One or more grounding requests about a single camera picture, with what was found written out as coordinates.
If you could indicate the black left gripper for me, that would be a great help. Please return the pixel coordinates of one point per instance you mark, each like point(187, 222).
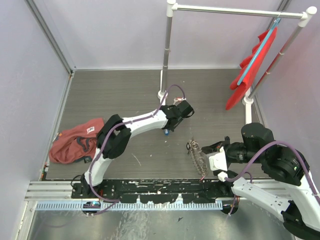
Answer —
point(172, 129)

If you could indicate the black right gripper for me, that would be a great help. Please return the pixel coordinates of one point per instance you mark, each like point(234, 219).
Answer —
point(216, 145)

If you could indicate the metal disc with keyrings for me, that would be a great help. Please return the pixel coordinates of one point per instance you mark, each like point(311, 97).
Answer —
point(197, 157)

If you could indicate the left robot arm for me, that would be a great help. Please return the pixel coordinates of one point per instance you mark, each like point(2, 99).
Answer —
point(114, 136)

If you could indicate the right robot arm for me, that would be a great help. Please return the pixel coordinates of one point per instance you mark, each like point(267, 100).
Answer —
point(300, 213)

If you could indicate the red cloth on hanger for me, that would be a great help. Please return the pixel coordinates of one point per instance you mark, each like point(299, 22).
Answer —
point(240, 90)

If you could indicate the white clothes rack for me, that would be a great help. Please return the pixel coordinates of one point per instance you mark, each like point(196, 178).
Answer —
point(248, 98)

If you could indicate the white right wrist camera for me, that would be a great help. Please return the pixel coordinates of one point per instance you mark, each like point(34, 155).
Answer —
point(217, 162)

